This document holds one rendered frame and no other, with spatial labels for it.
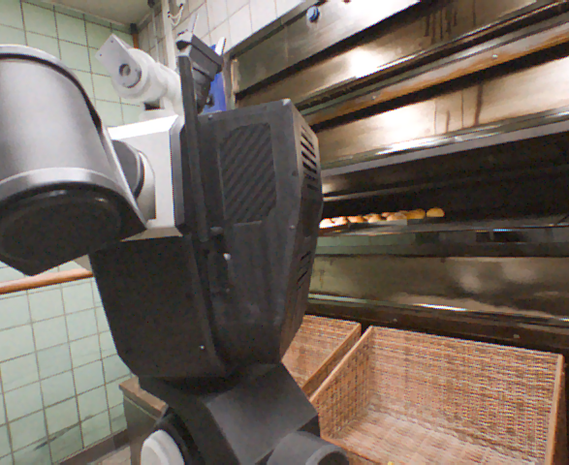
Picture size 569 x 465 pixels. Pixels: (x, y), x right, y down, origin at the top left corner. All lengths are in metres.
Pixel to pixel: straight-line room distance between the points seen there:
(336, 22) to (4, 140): 1.33
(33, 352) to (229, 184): 2.01
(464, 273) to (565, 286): 0.24
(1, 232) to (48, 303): 2.01
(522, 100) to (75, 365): 2.33
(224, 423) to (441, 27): 1.17
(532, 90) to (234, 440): 1.06
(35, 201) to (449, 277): 1.13
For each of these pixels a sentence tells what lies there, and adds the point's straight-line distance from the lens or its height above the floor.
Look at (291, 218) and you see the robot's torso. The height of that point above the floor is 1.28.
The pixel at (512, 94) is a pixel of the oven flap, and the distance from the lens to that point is 1.18.
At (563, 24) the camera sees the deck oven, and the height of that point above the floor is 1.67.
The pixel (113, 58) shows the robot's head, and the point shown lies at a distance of 0.53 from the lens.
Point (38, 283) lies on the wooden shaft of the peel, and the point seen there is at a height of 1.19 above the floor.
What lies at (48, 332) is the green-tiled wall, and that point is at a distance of 2.31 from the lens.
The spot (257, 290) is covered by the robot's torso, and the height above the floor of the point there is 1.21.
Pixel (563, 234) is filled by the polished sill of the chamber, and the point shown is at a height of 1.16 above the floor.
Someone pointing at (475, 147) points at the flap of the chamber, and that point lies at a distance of 1.02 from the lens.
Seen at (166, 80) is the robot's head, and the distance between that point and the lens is 0.54.
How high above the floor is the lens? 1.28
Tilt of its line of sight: 3 degrees down
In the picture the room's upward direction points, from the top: 6 degrees counter-clockwise
